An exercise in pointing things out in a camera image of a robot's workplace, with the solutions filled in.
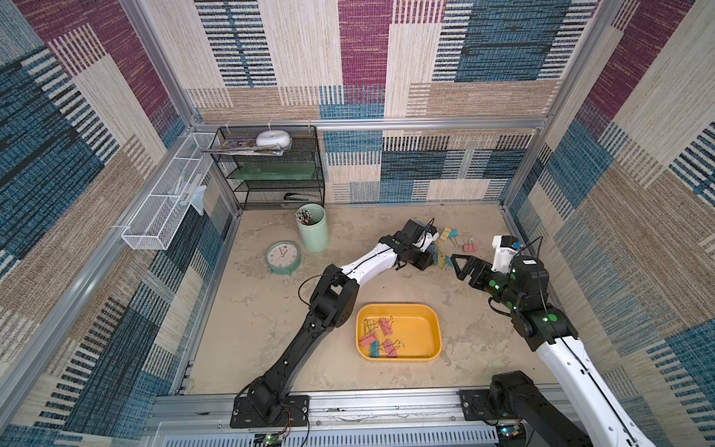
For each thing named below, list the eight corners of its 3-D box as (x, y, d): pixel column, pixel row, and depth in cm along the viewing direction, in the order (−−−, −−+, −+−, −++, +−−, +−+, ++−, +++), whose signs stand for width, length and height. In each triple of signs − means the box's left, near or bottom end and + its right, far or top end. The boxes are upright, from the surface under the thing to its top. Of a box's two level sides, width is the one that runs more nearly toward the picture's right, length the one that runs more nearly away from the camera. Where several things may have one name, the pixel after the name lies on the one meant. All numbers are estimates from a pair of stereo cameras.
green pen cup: (303, 252, 108) (294, 221, 94) (306, 231, 115) (298, 199, 101) (327, 252, 108) (321, 221, 94) (329, 231, 115) (324, 199, 101)
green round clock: (263, 274, 102) (261, 269, 100) (271, 245, 110) (269, 240, 108) (298, 274, 102) (297, 269, 100) (303, 245, 110) (302, 240, 108)
